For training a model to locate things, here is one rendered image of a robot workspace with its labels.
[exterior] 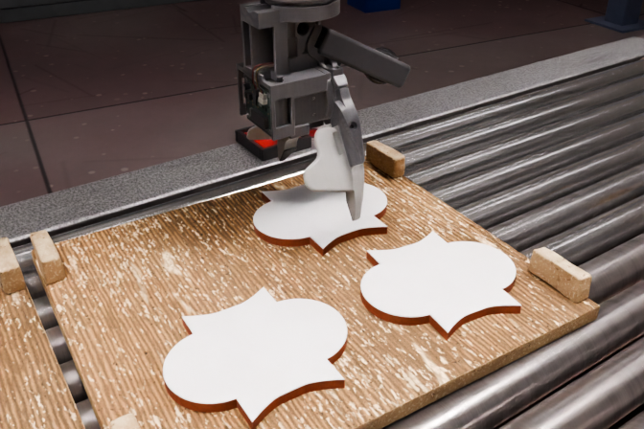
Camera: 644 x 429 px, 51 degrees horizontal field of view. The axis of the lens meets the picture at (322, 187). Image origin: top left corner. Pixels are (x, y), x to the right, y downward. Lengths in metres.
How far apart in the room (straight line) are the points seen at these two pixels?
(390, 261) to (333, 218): 0.09
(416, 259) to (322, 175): 0.12
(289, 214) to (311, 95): 0.15
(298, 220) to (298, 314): 0.15
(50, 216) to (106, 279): 0.18
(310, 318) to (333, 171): 0.14
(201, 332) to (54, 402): 0.12
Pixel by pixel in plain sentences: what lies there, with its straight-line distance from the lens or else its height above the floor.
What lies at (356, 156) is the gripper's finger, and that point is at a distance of 0.63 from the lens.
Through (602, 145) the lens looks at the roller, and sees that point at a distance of 1.01.
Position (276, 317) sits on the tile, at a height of 0.95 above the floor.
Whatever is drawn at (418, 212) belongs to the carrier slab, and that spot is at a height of 0.94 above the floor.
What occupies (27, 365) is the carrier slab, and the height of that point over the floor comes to 0.94.
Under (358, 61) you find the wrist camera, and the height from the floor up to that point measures 1.11.
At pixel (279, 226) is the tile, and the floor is 0.95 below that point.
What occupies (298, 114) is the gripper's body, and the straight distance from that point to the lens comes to 0.62.
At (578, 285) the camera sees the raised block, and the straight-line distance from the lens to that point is 0.63.
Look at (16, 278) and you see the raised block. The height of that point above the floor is 0.95.
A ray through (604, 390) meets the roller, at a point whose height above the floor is 0.92.
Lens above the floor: 1.32
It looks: 29 degrees down
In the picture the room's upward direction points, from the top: straight up
